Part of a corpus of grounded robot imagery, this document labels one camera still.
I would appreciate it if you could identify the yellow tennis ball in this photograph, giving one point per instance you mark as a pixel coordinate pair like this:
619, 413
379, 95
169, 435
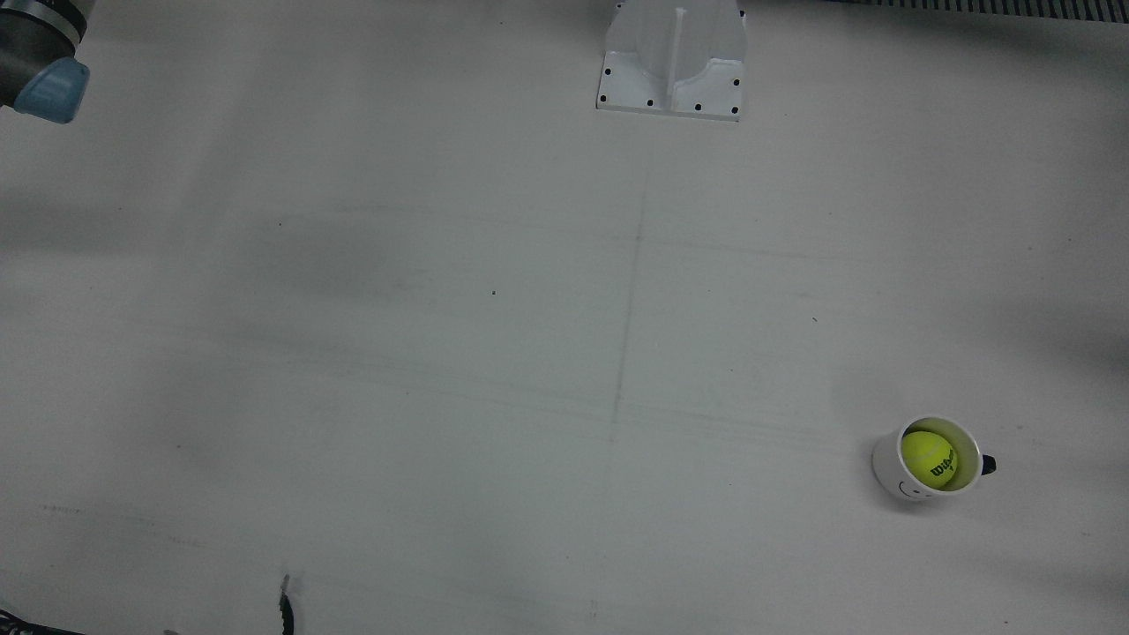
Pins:
926, 457

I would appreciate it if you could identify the white smiley mug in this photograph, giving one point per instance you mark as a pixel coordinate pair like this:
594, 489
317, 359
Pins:
886, 463

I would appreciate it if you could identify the ribbed black strip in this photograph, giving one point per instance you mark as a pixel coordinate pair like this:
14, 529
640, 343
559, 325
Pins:
997, 7

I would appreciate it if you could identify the dark patterned object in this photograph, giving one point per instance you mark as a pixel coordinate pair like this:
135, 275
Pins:
18, 624

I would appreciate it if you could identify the white metal mounting bracket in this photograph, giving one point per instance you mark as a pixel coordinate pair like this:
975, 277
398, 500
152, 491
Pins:
672, 70

